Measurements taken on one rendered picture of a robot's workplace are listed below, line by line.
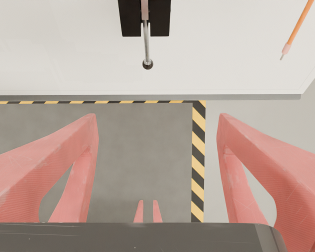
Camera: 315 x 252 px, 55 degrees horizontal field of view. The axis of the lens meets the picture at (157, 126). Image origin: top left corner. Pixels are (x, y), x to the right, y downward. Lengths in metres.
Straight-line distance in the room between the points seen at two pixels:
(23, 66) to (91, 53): 0.11
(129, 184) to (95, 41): 1.10
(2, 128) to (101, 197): 0.55
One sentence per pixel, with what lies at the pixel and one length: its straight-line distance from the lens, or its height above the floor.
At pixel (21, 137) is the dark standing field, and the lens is 1.52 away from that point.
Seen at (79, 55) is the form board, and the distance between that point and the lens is 0.44.
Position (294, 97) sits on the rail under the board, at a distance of 0.57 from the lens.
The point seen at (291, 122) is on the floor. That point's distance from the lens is 1.53.
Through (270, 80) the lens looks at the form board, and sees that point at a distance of 0.51.
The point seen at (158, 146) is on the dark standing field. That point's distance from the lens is 1.41.
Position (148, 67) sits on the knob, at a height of 1.01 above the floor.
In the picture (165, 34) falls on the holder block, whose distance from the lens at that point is 0.28.
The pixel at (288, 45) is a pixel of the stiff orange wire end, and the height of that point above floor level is 1.11.
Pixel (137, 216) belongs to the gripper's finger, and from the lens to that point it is 0.27.
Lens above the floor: 1.38
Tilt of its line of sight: 81 degrees down
